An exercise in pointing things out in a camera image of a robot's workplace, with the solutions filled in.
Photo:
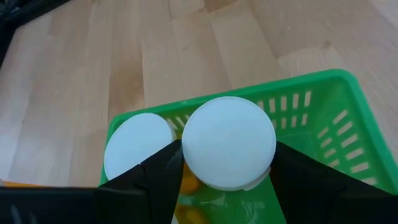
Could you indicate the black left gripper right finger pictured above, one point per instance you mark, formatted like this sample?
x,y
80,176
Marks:
x,y
317,199

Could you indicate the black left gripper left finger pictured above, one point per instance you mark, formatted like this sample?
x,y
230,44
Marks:
x,y
140,199

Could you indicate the amber pill bottle white cap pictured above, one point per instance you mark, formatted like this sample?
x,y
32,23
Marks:
x,y
136,143
228,143

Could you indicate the green plastic basket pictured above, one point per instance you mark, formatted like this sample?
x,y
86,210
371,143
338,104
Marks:
x,y
304,140

